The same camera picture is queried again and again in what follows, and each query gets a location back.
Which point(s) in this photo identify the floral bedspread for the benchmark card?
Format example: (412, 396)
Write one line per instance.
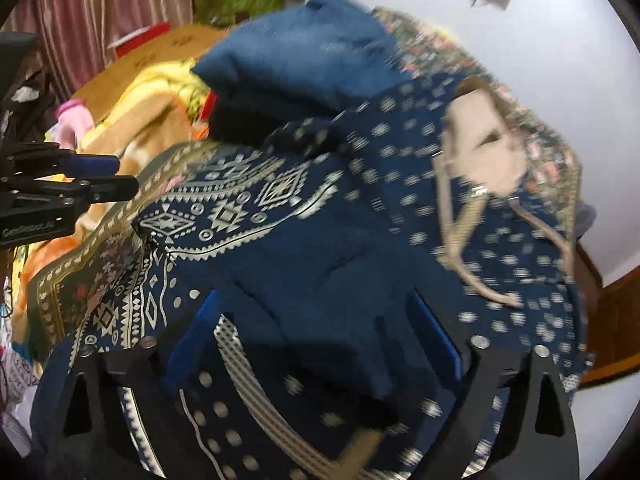
(63, 281)

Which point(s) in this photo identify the pink plush toy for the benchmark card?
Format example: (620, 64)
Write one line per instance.
(74, 121)

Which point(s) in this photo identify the grey purple backpack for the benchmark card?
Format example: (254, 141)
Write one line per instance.
(585, 216)

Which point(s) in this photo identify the yellow cartoon blanket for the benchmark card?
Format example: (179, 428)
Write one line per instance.
(166, 104)

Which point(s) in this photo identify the striped red curtain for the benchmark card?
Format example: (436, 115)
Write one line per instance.
(76, 35)

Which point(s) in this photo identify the brown wooden door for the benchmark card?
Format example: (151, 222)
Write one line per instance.
(613, 321)

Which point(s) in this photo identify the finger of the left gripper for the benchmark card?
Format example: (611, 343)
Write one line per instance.
(94, 190)
(86, 166)

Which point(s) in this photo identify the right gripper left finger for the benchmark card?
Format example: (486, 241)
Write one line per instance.
(162, 409)

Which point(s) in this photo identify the blue denim garment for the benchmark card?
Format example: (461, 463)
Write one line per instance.
(313, 60)

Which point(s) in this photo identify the navy patterned hooded jacket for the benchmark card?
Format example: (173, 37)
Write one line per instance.
(404, 307)

